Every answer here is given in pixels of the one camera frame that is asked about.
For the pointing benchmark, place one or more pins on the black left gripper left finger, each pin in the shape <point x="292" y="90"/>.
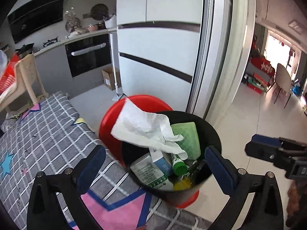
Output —
<point x="44" y="210"/>

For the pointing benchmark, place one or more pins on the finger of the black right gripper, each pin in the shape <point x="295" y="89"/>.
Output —
<point x="262" y="147"/>

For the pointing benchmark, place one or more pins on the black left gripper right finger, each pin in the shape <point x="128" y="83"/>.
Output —
<point x="266" y="210"/>

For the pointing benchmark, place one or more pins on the green sponge block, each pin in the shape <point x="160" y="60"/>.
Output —
<point x="190" y="143"/>

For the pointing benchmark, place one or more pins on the yellow textured sponge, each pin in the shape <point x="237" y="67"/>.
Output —
<point x="183" y="184"/>

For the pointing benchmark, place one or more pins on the green-capped plastic bottle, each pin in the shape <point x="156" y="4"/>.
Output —
<point x="179" y="167"/>

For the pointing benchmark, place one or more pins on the white paper towel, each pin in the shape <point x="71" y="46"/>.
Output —
<point x="147" y="130"/>

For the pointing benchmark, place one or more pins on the black trash bin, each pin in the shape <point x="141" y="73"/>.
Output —
<point x="198" y="135"/>

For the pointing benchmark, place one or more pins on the person's right hand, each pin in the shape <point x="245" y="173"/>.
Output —
<point x="296" y="202"/>

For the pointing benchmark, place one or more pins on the red printed box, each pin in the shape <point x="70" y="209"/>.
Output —
<point x="264" y="65"/>

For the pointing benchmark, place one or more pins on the grey checkered tablecloth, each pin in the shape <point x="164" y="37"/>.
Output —
<point x="51" y="137"/>

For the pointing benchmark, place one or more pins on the white green carton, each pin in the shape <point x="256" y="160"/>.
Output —
<point x="150" y="175"/>

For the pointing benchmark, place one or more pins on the red round stool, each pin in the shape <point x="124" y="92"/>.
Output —
<point x="146" y="103"/>

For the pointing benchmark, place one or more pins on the white stick vacuum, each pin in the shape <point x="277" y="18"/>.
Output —
<point x="113" y="41"/>

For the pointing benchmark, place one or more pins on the red plastic basket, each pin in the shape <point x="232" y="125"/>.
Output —
<point x="8" y="77"/>

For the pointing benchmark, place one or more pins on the beige plastic chair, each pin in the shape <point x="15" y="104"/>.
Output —
<point x="25" y="75"/>

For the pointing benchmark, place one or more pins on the cardboard box on floor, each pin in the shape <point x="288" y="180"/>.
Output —
<point x="109" y="78"/>

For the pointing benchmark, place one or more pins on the black built-in oven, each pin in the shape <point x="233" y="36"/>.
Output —
<point x="88" y="54"/>

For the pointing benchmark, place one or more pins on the white refrigerator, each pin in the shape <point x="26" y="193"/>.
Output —
<point x="158" y="41"/>

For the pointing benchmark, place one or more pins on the black range hood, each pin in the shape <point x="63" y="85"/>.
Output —
<point x="33" y="16"/>

